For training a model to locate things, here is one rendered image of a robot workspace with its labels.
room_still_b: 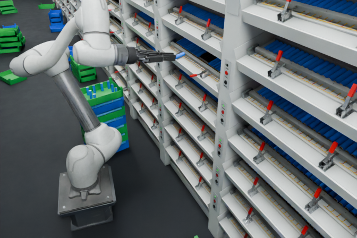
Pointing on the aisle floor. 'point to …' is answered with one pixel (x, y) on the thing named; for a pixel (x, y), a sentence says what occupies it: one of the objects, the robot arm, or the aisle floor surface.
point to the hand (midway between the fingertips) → (167, 56)
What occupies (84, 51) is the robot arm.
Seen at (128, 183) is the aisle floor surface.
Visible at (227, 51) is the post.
